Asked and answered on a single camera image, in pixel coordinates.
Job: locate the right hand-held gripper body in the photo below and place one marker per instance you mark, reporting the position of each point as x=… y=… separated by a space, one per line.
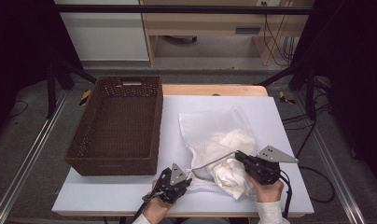
x=261 y=169

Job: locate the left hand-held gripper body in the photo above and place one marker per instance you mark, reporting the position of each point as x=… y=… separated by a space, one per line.
x=166 y=189

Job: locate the white garment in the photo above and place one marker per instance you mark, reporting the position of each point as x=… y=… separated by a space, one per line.
x=230 y=180

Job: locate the white mesh laundry bag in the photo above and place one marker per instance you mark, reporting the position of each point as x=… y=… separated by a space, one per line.
x=202 y=127

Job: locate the brown woven basket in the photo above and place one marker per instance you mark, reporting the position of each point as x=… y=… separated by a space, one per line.
x=121 y=124

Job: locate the person's right hand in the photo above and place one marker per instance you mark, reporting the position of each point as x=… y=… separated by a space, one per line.
x=267 y=191

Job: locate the person's left hand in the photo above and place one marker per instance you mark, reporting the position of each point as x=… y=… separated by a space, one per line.
x=155 y=210

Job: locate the white table cover sheet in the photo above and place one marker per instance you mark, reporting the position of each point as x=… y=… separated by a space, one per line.
x=115 y=193

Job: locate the yellow black tape piece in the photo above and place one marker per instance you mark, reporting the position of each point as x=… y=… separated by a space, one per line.
x=284 y=99
x=85 y=97

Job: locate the wooden table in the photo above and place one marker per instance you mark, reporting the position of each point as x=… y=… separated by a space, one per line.
x=208 y=90

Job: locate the dark object under desk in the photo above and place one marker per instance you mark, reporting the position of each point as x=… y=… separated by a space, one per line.
x=180 y=39

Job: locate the black curtain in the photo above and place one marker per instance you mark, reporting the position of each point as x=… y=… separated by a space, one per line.
x=18 y=46
x=354 y=62

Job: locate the white cabinet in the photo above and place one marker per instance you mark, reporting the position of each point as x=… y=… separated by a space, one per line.
x=105 y=37

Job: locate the aluminium floor rail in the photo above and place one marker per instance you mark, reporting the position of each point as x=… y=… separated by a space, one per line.
x=28 y=158
x=336 y=174

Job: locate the black frame leg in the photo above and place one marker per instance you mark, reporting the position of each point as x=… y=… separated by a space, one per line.
x=51 y=93
x=311 y=93

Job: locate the black horizontal frame bar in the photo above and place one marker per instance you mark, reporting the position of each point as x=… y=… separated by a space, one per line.
x=177 y=9

